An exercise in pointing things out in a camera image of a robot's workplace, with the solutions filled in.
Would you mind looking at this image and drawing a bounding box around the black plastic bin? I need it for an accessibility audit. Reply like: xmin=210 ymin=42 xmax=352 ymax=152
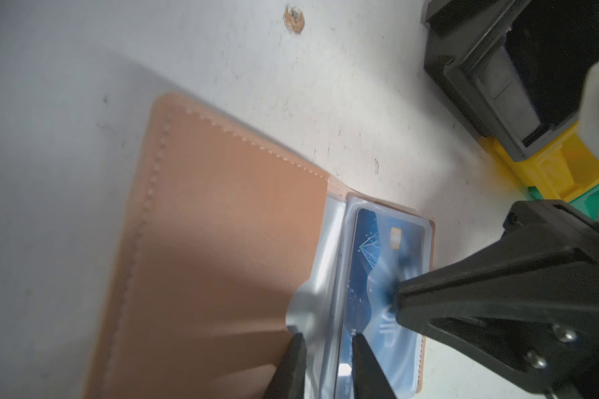
xmin=424 ymin=0 xmax=599 ymax=161

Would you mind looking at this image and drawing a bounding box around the green plastic bin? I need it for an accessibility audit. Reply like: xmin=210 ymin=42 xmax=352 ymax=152
xmin=527 ymin=178 xmax=599 ymax=220

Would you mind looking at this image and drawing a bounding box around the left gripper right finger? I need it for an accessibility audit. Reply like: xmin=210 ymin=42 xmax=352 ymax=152
xmin=352 ymin=333 xmax=396 ymax=399

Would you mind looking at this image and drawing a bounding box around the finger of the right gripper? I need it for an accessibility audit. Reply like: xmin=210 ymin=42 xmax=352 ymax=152
xmin=394 ymin=200 xmax=599 ymax=398

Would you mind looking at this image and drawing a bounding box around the blue credit card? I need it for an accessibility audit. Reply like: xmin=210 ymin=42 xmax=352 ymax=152
xmin=334 ymin=203 xmax=433 ymax=398

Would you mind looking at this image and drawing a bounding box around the yellow plastic bin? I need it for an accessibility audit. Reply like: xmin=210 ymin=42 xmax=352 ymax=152
xmin=479 ymin=124 xmax=599 ymax=202

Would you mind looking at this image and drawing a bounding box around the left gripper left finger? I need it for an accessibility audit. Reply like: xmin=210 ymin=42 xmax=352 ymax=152
xmin=263 ymin=333 xmax=307 ymax=399

